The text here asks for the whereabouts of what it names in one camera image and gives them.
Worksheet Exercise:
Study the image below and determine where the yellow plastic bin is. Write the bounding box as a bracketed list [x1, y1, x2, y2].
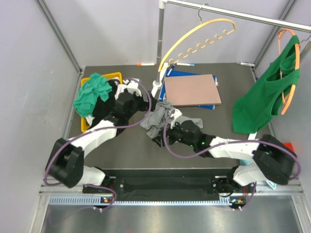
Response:
[80, 72, 123, 133]

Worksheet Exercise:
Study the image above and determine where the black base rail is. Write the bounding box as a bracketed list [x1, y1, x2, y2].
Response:
[82, 167, 243, 201]

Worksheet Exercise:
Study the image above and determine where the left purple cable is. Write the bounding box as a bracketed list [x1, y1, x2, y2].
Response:
[43, 77, 154, 210]

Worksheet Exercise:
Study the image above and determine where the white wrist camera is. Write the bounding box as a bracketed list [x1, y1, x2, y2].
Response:
[169, 108, 182, 129]
[123, 78, 142, 97]

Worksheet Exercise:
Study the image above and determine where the orange capped marker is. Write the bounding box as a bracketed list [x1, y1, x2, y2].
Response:
[137, 63, 156, 67]

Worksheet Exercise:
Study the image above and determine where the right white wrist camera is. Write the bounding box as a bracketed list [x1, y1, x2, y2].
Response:
[169, 108, 182, 129]

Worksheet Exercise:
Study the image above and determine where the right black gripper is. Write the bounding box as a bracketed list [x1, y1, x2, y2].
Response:
[152, 117, 196, 149]

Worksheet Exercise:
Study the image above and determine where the metal clothes rack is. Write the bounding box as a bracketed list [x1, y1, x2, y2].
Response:
[150, 0, 311, 98]

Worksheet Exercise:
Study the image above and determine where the white garment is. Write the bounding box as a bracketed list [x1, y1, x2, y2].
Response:
[115, 84, 127, 100]

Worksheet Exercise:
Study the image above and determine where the teal green garment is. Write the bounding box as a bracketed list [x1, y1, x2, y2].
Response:
[73, 73, 112, 117]

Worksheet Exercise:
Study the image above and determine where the yellow wooden hanger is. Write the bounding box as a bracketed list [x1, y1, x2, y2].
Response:
[157, 18, 237, 72]

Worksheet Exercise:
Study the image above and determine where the orange plastic hanger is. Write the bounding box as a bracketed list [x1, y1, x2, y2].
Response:
[276, 28, 301, 116]

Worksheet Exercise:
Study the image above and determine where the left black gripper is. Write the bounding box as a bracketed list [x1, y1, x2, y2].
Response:
[126, 91, 157, 120]

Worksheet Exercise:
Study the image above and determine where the green tank top hanging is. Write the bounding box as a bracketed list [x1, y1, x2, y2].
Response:
[232, 35, 300, 134]

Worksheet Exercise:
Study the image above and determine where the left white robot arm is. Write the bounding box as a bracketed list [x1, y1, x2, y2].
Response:
[44, 89, 153, 193]

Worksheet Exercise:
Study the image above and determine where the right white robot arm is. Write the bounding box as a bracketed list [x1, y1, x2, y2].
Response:
[153, 120, 297, 192]

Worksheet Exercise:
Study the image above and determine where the red box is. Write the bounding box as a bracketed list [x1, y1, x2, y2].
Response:
[283, 142, 294, 153]

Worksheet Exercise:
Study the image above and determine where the blue capped marker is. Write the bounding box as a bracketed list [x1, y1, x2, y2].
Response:
[176, 63, 195, 67]

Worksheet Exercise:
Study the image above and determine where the black capped marker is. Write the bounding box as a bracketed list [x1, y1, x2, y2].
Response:
[236, 62, 255, 67]

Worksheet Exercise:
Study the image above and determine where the grey tank top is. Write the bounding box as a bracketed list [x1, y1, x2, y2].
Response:
[139, 100, 204, 139]

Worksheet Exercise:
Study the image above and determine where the black garment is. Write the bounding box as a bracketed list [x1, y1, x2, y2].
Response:
[90, 79, 120, 128]

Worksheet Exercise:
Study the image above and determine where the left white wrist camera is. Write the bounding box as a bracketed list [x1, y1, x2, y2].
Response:
[123, 78, 142, 97]

